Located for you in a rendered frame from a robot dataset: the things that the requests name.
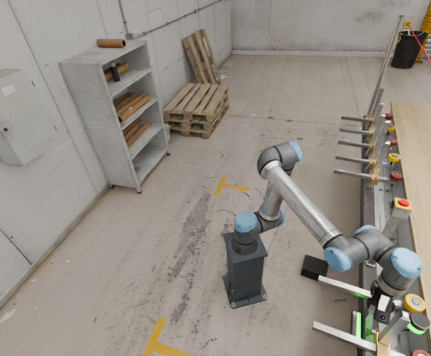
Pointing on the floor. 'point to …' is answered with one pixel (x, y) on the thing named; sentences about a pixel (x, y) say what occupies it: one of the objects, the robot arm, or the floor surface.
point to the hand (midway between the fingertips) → (373, 315)
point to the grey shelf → (140, 68)
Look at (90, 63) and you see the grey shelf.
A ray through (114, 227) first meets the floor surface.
